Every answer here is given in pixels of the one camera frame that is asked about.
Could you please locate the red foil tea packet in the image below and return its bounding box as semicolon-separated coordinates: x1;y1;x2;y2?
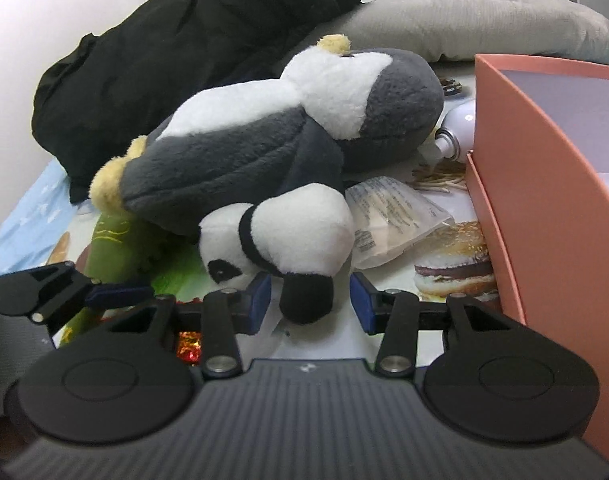
176;299;206;365

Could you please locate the clear plastic snack bag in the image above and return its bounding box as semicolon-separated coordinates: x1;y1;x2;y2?
346;177;454;270

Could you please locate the small panda plush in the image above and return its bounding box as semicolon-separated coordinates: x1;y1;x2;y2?
197;183;355;325

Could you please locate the fruit print table mat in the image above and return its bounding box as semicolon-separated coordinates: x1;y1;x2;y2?
44;64;507;366

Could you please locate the green massage stick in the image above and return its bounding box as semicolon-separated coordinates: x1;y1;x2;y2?
58;206;206;340

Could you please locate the light blue bed sheet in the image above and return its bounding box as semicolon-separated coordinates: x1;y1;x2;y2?
0;159;78;275

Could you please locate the white round bottle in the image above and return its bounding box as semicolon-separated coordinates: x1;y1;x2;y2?
435;100;476;164

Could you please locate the black jacket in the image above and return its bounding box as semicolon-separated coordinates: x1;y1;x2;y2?
31;0;362;205

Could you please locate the grey white penguin plush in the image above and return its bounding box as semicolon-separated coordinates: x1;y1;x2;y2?
90;35;445;236

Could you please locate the pink cardboard box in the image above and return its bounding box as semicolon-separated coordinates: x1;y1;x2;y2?
466;54;609;458

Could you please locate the grey quilt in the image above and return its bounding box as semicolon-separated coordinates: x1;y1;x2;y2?
312;0;609;65

